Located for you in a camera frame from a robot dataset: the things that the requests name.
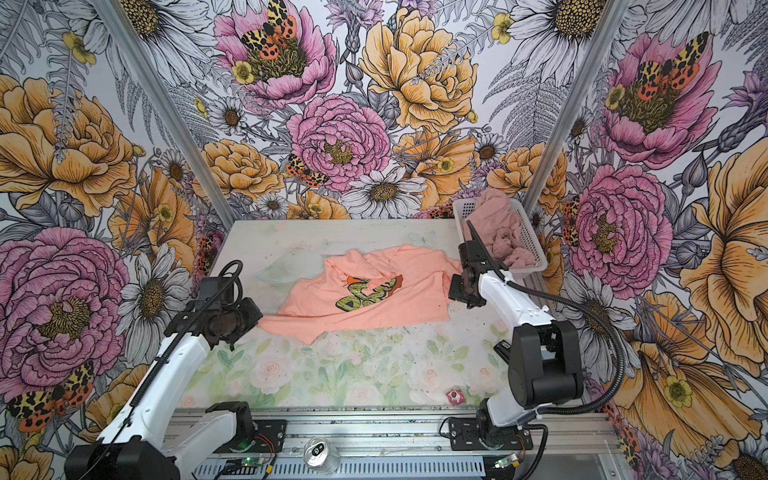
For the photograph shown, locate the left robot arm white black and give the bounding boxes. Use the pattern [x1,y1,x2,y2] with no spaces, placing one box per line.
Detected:
[64,273,262,479]

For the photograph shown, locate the small red white card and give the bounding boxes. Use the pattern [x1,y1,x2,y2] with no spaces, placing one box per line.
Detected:
[445,387,466,406]

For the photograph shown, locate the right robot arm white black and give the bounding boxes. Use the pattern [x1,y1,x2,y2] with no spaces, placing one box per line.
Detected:
[449,223,584,448]

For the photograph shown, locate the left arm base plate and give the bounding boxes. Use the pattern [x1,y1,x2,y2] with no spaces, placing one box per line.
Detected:
[215,420,288,454]

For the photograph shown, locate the right aluminium corner post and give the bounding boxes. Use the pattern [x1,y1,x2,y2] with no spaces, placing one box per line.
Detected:
[523,0,630,214]

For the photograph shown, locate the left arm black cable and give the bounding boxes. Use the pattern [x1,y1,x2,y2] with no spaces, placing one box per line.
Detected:
[77,259,245,480]

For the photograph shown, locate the aluminium frame rail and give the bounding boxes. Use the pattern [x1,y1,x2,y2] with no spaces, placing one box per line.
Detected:
[161,409,622,460]

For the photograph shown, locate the right green circuit board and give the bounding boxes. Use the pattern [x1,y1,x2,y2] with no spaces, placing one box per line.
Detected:
[494,453,520,469]

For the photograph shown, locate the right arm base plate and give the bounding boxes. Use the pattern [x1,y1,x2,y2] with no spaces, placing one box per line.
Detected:
[439,416,533,451]

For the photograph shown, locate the white slotted cable duct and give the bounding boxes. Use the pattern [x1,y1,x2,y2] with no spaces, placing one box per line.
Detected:
[191,457,487,480]

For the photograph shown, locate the left aluminium corner post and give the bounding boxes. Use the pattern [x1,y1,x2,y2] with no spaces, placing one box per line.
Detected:
[94,1,237,231]

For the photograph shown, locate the aluminium corner post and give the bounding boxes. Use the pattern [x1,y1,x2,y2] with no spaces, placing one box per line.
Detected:
[94,1,237,231]
[523,0,630,214]

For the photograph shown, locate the silver drink can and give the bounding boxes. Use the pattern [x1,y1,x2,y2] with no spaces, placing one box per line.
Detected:
[303,437,341,475]

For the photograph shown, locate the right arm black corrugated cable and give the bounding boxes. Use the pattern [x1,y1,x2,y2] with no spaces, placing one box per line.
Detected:
[464,220,627,416]

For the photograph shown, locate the white plastic laundry basket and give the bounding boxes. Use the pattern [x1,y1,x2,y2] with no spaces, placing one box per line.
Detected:
[452,198,548,280]

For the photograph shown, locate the peach graphic t-shirt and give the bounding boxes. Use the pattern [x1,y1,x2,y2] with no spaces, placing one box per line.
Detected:
[258,245,461,345]

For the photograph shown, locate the dusty pink garment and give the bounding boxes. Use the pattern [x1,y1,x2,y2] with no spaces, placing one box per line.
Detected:
[462,188,535,269]

